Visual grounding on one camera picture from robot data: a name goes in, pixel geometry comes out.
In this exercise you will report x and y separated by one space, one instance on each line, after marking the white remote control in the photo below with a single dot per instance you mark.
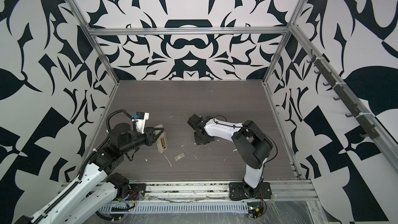
161 141

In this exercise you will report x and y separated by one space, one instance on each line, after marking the horizontal aluminium frame bar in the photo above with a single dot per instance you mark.
187 31

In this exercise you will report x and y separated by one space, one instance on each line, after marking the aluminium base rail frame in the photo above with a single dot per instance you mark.
218 191

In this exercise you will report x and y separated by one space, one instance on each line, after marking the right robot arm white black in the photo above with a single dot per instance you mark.
252 144

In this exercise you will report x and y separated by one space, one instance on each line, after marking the small circuit board right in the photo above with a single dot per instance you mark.
255 211

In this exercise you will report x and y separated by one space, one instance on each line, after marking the grey wall hook rack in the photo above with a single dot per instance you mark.
345 94

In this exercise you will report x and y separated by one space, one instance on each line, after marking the remote battery cover beige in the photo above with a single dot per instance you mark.
180 156

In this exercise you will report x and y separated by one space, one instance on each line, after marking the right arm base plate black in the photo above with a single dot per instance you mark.
241 191

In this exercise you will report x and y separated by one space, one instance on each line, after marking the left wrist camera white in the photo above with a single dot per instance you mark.
139 120

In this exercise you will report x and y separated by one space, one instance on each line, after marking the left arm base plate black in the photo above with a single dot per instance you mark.
132 192

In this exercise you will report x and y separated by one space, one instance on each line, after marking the white slotted cable duct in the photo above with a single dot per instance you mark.
179 208

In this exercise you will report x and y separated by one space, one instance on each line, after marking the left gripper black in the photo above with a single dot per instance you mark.
148 135

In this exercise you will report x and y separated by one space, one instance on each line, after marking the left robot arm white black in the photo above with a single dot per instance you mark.
97 183

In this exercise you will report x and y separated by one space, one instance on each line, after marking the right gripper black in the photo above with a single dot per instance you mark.
198 141

